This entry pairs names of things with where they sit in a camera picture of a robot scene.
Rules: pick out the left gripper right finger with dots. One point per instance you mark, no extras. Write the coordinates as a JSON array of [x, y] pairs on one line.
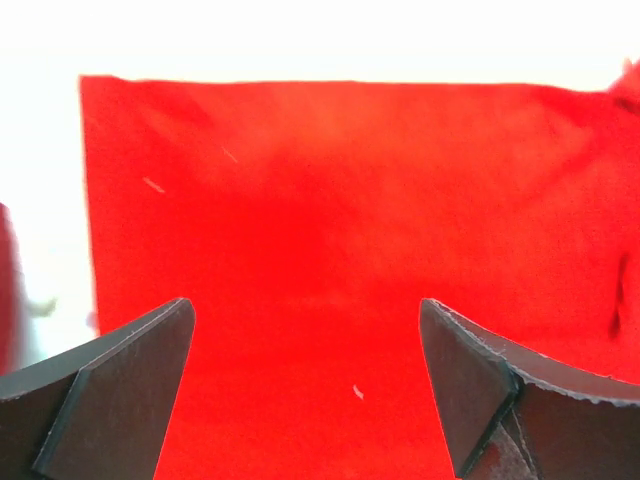
[[508, 412]]

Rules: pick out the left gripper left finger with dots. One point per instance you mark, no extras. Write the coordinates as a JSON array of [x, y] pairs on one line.
[[100, 410]]

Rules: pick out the bright red t-shirt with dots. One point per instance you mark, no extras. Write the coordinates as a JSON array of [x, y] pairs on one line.
[[306, 221]]

